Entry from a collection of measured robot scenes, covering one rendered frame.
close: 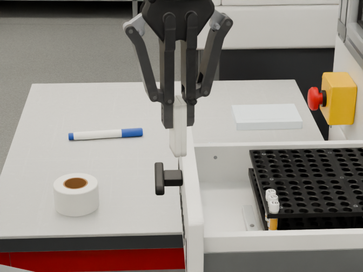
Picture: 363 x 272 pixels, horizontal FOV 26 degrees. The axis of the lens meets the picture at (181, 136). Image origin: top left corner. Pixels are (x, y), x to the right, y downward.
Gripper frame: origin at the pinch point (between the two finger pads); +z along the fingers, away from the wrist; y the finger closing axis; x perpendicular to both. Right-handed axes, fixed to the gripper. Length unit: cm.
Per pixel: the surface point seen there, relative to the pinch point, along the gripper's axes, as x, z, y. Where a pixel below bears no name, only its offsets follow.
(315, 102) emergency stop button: 28.3, 11.7, 31.0
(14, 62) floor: 310, 99, -8
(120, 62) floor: 295, 99, 45
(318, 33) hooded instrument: 74, 15, 52
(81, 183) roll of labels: 25.6, 20.2, -9.2
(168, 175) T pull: 2.9, 8.2, -0.6
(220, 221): 2.2, 15.7, 6.5
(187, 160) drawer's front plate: 3.3, 6.5, 2.1
